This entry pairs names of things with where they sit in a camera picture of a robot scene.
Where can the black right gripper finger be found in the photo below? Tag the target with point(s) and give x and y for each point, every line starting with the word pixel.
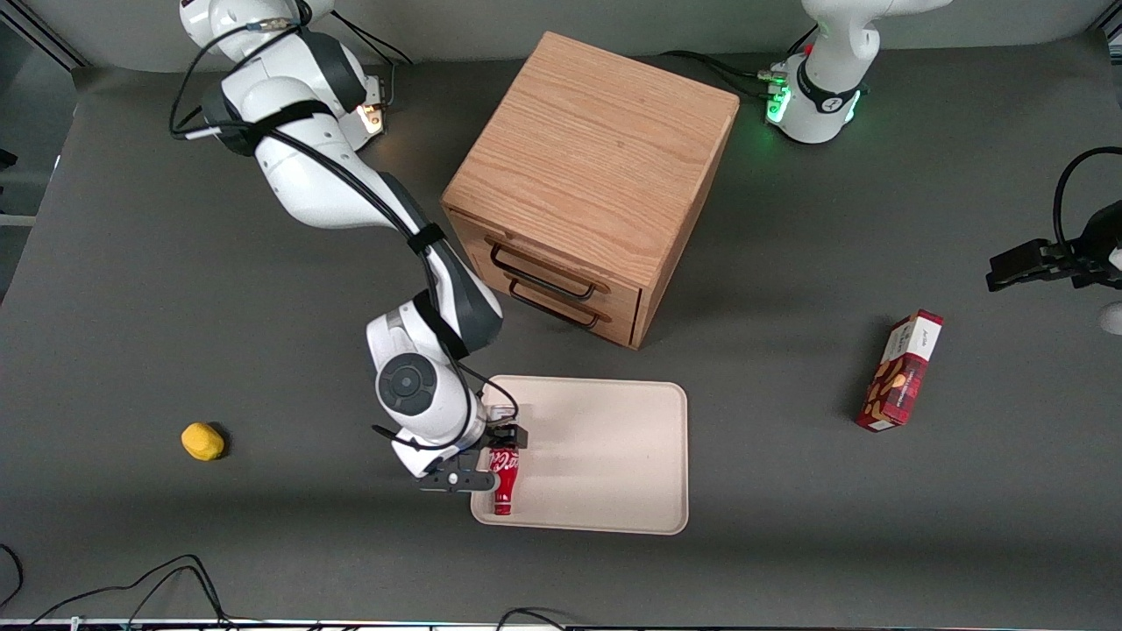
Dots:
pixel 518 436
pixel 498 438

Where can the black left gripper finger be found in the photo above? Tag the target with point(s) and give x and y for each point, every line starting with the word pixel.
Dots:
pixel 1030 256
pixel 1034 278

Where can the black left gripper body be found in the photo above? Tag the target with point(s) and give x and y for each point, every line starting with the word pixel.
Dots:
pixel 1090 255

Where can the red coke bottle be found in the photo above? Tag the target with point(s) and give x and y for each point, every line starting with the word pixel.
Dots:
pixel 504 486

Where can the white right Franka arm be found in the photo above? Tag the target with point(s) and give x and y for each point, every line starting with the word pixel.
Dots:
pixel 307 175

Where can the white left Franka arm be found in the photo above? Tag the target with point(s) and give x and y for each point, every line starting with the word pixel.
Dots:
pixel 828 53

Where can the beige plastic tray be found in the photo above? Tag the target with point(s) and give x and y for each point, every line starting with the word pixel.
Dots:
pixel 605 456

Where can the red cookie box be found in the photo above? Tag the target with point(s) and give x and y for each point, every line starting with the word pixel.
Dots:
pixel 898 377

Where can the wooden drawer front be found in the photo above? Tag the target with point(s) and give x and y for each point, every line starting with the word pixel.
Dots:
pixel 621 294

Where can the yellow lemon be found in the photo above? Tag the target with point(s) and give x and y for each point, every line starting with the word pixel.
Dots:
pixel 202 442

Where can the wooden drawer cabinet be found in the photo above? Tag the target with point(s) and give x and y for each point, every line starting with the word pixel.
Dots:
pixel 596 149

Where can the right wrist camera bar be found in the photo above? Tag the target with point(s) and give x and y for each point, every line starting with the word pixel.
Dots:
pixel 460 481

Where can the aluminium frame strut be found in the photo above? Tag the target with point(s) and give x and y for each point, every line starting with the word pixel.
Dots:
pixel 1111 33
pixel 48 37

